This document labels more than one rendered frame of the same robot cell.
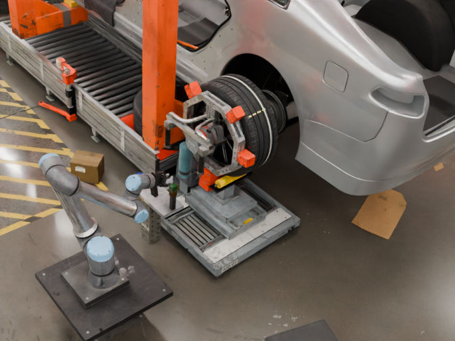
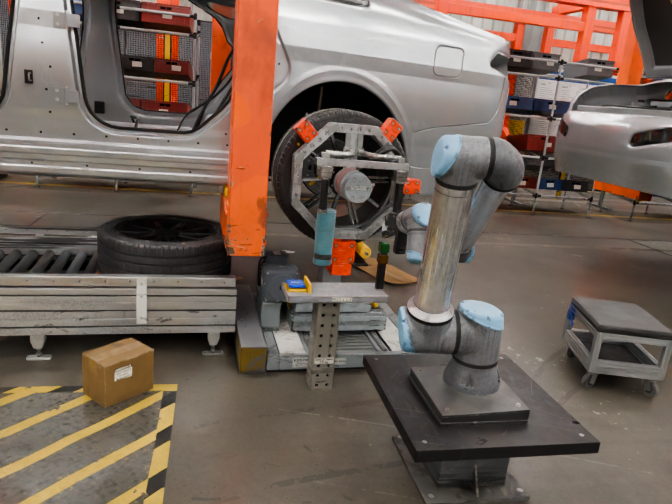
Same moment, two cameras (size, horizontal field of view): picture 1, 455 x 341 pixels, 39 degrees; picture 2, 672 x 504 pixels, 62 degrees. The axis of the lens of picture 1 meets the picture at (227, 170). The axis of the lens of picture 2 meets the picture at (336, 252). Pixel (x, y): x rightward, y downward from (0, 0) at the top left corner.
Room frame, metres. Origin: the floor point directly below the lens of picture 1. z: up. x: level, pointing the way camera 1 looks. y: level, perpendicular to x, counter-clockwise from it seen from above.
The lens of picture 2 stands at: (2.06, 2.41, 1.24)
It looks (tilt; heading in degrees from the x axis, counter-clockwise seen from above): 16 degrees down; 300
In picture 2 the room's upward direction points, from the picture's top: 6 degrees clockwise
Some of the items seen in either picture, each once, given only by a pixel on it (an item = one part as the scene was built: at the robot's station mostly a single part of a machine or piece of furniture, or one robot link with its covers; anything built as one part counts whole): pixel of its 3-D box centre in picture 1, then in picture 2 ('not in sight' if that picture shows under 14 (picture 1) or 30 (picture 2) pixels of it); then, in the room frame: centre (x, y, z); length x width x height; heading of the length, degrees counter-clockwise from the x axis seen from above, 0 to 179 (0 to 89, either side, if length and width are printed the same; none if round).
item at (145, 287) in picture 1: (104, 298); (462, 431); (2.50, 0.67, 0.15); 0.60 x 0.60 x 0.30; 44
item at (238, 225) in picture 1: (225, 206); (331, 309); (3.47, -0.01, 0.13); 0.50 x 0.36 x 0.10; 46
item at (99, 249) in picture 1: (100, 254); (476, 330); (2.51, 0.68, 0.54); 0.17 x 0.15 x 0.18; 34
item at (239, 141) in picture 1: (212, 134); (348, 182); (3.37, 0.13, 0.85); 0.54 x 0.07 x 0.54; 46
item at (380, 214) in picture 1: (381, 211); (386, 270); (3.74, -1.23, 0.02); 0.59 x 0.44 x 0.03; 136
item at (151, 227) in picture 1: (151, 216); (323, 340); (3.21, 0.49, 0.21); 0.10 x 0.10 x 0.42; 46
